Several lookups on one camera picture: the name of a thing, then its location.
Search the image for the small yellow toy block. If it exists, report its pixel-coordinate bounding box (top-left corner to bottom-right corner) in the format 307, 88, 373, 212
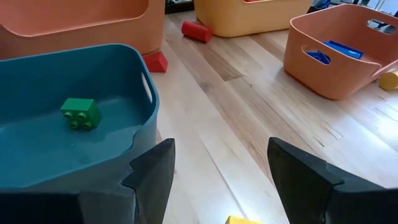
225, 215, 264, 224

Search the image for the red toy block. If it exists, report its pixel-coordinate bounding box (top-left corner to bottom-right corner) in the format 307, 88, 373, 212
142, 50, 169, 73
181, 20, 214, 44

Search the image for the blue toy block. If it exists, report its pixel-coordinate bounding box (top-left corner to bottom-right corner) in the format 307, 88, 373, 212
322, 40, 364, 60

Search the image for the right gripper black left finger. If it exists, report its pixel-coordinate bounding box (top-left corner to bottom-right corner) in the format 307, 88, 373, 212
0, 138, 176, 224

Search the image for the yellow plastic bin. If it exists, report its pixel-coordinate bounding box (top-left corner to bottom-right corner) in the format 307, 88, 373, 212
193, 0, 313, 38

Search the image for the large orange plastic bin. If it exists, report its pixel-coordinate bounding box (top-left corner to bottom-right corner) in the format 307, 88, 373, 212
0, 0, 166, 60

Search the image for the small orange plastic bin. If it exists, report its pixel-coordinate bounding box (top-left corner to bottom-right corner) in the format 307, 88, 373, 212
283, 3, 398, 100

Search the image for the small green toy block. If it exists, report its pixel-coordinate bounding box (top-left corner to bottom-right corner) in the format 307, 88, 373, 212
60, 98, 103, 131

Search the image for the teal plastic bin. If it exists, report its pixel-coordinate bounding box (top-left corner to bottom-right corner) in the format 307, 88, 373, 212
0, 43, 160, 190

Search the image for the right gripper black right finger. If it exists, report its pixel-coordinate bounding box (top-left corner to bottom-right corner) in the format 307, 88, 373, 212
267, 137, 398, 224

